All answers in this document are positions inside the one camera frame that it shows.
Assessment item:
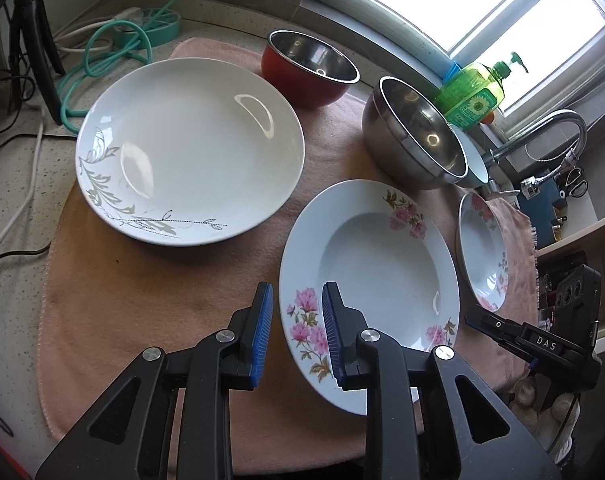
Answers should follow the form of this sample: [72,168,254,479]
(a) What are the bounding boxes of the white plate pink flowers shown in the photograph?
[278,180,460,415]

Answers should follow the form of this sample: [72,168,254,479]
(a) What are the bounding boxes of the chrome kitchen faucet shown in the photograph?
[483,110,588,200]

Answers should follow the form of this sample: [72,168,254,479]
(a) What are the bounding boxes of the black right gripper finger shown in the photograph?
[465,304,591,372]

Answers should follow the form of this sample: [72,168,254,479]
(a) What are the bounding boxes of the small pink-flowered white plate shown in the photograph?
[457,192,509,312]

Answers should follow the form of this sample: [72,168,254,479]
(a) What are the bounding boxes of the blue knife holder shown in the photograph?
[517,179,567,249]

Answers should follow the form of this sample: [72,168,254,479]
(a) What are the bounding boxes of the black scissors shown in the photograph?
[557,166,588,198]

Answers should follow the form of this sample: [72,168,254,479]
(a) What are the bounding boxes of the small light blue bowl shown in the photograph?
[452,126,489,188]

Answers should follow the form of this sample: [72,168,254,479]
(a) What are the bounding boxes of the large stainless steel bowl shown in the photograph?
[362,76,469,190]

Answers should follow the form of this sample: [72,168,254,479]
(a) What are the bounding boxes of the green dish soap bottle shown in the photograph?
[434,52,528,130]

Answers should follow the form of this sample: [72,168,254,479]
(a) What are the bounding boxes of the pink cloth mat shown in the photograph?
[34,36,540,478]

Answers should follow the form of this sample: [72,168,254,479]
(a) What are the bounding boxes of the white plate grey leaf pattern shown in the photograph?
[76,58,305,247]

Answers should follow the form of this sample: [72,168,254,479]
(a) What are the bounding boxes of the red steel bowl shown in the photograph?
[261,29,360,110]

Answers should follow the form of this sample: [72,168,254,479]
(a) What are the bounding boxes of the black tripod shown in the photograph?
[8,0,65,126]

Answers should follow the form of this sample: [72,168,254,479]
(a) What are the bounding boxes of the white cable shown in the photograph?
[0,6,144,361]

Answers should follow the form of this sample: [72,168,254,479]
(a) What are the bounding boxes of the window frame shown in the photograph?
[317,0,605,136]

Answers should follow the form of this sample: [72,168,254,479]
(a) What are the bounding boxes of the black cable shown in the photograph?
[0,0,79,291]

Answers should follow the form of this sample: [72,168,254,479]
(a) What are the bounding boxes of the teal hose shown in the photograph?
[55,0,224,134]

